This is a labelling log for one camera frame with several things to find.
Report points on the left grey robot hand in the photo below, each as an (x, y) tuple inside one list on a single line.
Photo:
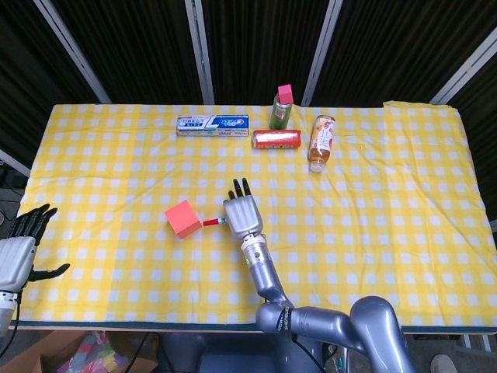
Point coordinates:
[(15, 256)]

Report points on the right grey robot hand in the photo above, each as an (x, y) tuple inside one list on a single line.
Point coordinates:
[(242, 215)]

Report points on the red capped marker pen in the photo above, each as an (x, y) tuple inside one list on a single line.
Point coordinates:
[(211, 222)]

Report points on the orange foam cube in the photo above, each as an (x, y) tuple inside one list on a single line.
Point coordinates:
[(182, 219)]

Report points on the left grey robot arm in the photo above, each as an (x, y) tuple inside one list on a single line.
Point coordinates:
[(5, 311)]

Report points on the dark robot base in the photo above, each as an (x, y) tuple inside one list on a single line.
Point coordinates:
[(225, 357)]

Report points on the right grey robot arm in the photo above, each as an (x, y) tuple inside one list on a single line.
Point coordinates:
[(310, 322)]

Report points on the yellow checkered tablecloth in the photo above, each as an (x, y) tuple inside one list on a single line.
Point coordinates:
[(369, 233)]

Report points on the red drink can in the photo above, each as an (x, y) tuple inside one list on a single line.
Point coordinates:
[(276, 139)]

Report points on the blue white toothpaste box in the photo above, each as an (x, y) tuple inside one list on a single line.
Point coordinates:
[(213, 125)]

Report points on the brown cardboard box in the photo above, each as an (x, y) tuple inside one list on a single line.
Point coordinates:
[(27, 359)]

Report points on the green spray can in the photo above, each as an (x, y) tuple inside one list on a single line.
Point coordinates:
[(280, 114)]

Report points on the tea bottle with white cap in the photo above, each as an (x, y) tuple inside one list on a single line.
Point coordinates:
[(322, 141)]

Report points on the colourful foam blocks pile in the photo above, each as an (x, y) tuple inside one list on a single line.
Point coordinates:
[(93, 355)]

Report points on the small pink foam cube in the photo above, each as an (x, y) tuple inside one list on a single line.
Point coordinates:
[(285, 94)]

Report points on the grey shoe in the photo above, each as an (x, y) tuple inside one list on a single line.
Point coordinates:
[(444, 365)]

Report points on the white metal frame post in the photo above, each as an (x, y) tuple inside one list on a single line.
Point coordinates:
[(200, 50), (13, 163), (74, 50), (466, 66), (322, 50)]

